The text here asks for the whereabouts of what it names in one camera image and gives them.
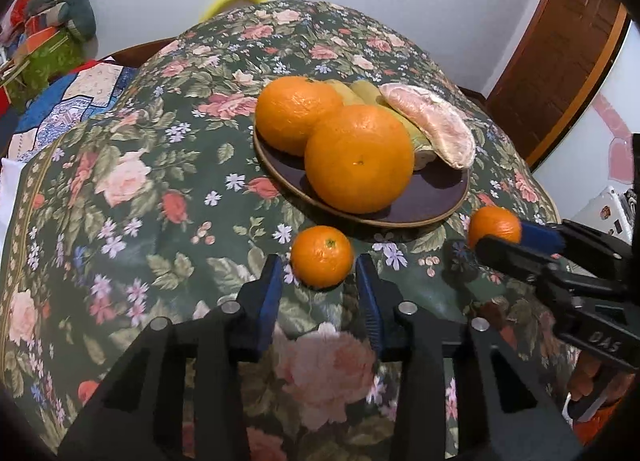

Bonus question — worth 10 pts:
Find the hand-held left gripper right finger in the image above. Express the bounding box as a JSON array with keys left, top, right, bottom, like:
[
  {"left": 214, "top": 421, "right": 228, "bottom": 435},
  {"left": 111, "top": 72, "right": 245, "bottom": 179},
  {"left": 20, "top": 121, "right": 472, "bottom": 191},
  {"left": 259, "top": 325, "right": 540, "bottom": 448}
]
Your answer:
[{"left": 355, "top": 253, "right": 584, "bottom": 461}]

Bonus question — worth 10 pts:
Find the patchwork quilt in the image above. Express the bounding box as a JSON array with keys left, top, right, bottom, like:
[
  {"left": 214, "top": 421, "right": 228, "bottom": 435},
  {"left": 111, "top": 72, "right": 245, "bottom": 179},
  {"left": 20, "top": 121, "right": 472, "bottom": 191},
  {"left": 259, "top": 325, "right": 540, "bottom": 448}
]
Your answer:
[{"left": 0, "top": 60, "right": 137, "bottom": 163}]

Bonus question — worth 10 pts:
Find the grey cushion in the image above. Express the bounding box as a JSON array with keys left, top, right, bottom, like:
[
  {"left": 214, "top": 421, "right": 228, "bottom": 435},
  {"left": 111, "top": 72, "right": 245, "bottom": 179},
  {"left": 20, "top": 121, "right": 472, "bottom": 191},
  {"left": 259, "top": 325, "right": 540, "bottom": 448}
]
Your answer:
[{"left": 24, "top": 0, "right": 97, "bottom": 40}]

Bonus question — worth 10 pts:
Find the green storage box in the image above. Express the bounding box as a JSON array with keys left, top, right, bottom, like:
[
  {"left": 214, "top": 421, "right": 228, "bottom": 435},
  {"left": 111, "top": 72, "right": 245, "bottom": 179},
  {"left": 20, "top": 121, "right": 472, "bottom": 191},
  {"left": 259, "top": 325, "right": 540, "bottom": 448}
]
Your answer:
[{"left": 14, "top": 28, "right": 87, "bottom": 103}]

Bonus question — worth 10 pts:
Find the orange box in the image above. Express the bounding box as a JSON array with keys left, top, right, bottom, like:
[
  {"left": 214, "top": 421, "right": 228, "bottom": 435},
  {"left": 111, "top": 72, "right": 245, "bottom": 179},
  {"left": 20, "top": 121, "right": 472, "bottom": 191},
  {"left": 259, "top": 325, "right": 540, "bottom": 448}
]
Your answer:
[{"left": 24, "top": 25, "right": 59, "bottom": 53}]

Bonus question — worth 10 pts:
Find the large orange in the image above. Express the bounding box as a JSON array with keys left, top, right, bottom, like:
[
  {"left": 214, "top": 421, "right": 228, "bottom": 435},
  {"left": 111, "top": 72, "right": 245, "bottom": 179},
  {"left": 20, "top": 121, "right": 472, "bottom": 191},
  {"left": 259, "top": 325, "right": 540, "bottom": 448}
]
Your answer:
[
  {"left": 304, "top": 103, "right": 416, "bottom": 215},
  {"left": 255, "top": 76, "right": 345, "bottom": 157}
]

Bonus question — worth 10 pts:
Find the small tangerine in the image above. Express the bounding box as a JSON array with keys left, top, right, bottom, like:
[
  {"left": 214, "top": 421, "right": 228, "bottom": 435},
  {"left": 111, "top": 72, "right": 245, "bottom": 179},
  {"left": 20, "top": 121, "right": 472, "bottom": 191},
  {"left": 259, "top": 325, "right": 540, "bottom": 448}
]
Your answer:
[
  {"left": 467, "top": 206, "right": 523, "bottom": 250},
  {"left": 290, "top": 225, "right": 355, "bottom": 290}
]

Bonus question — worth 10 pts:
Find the red bag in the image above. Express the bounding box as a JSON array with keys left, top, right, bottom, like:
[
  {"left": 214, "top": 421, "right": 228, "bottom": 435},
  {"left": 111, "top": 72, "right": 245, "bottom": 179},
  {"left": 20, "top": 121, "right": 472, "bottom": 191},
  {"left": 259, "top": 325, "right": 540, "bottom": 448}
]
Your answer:
[{"left": 9, "top": 0, "right": 39, "bottom": 23}]

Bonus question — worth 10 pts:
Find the floral blanket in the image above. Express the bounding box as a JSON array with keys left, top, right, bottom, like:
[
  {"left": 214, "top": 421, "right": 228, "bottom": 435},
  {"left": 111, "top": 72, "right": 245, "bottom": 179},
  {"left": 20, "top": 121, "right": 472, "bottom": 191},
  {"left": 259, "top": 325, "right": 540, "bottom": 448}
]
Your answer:
[{"left": 0, "top": 0, "right": 577, "bottom": 461}]

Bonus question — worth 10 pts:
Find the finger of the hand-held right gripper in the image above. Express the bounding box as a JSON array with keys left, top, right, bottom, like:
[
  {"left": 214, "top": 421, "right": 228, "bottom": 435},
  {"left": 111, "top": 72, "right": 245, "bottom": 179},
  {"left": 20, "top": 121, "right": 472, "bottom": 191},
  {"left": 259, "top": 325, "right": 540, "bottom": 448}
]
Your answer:
[
  {"left": 519, "top": 220, "right": 628, "bottom": 268},
  {"left": 474, "top": 234, "right": 578, "bottom": 298}
]

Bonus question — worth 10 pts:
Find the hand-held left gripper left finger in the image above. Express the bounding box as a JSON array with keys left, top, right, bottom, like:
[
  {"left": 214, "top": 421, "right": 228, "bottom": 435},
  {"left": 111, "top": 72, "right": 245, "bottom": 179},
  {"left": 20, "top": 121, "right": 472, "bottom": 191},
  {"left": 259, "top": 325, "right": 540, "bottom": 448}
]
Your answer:
[{"left": 55, "top": 253, "right": 286, "bottom": 461}]

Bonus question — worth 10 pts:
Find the brown wooden door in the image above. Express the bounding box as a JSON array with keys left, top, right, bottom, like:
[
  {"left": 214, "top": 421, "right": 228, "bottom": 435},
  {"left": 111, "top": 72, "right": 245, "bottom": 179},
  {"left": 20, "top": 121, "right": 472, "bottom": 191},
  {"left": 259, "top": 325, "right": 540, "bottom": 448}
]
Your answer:
[{"left": 484, "top": 0, "right": 632, "bottom": 168}]

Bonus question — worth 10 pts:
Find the sugarcane piece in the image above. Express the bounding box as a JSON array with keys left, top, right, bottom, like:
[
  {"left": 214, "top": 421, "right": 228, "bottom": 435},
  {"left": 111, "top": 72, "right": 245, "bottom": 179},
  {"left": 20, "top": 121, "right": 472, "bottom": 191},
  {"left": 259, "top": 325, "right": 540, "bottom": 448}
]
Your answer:
[
  {"left": 324, "top": 79, "right": 366, "bottom": 107},
  {"left": 349, "top": 80, "right": 434, "bottom": 170}
]

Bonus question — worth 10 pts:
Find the purple plate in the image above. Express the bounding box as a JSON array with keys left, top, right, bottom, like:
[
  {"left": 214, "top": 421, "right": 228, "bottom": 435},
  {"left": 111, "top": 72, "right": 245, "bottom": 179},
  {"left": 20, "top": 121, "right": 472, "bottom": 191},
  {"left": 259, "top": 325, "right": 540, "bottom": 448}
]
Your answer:
[{"left": 252, "top": 123, "right": 471, "bottom": 228}]

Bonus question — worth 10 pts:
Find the person's right hand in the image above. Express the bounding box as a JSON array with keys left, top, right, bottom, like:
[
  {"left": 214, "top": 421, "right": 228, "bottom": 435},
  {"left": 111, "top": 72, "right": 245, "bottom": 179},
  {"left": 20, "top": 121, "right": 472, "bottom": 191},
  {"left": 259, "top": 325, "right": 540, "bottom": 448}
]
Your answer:
[{"left": 567, "top": 353, "right": 635, "bottom": 437}]

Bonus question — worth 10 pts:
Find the white box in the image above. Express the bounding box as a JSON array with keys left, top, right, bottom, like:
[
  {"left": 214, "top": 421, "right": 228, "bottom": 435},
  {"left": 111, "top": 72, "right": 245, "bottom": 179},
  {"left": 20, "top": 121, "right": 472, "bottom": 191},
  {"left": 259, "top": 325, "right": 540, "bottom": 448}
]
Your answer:
[{"left": 571, "top": 185, "right": 637, "bottom": 243}]

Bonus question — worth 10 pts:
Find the peeled pomelo piece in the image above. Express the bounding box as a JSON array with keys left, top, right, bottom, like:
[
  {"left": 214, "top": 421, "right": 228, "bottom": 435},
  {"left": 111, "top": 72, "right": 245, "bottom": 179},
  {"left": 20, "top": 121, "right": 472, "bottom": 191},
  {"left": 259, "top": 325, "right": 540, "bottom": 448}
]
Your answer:
[{"left": 378, "top": 82, "right": 476, "bottom": 170}]

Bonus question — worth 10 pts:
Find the wooden bed frame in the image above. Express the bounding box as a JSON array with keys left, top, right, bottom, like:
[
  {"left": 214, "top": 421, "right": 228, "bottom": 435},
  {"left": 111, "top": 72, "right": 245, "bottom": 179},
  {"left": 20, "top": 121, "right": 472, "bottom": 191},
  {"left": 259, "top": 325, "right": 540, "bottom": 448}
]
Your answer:
[{"left": 94, "top": 38, "right": 172, "bottom": 68}]

